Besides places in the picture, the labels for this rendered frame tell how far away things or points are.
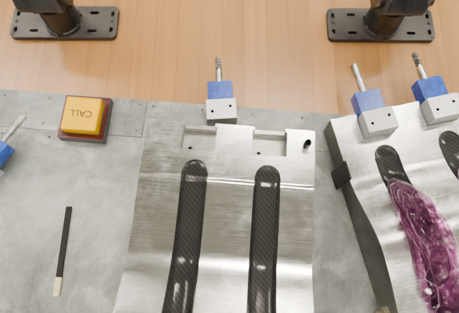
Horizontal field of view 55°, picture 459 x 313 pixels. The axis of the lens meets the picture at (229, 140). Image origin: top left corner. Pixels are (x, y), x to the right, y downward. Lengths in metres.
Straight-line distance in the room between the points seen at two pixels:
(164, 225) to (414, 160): 0.40
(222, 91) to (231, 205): 0.21
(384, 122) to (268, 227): 0.25
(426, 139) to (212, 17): 0.44
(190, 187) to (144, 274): 0.14
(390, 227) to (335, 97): 0.27
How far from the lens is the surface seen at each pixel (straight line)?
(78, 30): 0.90
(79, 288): 0.76
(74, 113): 0.79
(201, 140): 0.70
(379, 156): 0.74
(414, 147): 0.76
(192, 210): 0.65
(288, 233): 0.65
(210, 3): 0.90
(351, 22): 0.89
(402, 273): 0.67
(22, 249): 0.80
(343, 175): 0.72
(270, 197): 0.65
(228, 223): 0.64
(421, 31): 0.92
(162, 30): 0.87
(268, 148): 0.69
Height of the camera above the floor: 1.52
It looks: 71 degrees down
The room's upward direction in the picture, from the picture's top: straight up
